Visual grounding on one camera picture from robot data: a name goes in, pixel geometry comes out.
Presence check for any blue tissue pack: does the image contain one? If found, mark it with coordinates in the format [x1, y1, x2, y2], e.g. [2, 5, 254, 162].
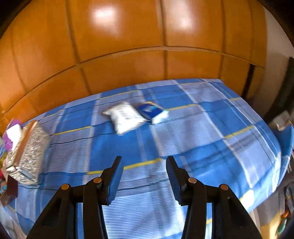
[136, 101, 168, 124]

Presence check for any purple cardboard box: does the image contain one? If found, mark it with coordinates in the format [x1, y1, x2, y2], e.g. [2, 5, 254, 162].
[2, 119, 22, 151]

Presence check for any silver ornate tissue box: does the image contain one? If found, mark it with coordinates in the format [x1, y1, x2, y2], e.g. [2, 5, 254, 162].
[4, 120, 50, 185]

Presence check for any white plastic packet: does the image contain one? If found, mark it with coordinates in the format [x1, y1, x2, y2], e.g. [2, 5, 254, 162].
[103, 101, 147, 135]

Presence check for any blue plaid tablecloth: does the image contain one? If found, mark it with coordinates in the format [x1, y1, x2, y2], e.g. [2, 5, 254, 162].
[1, 79, 293, 238]

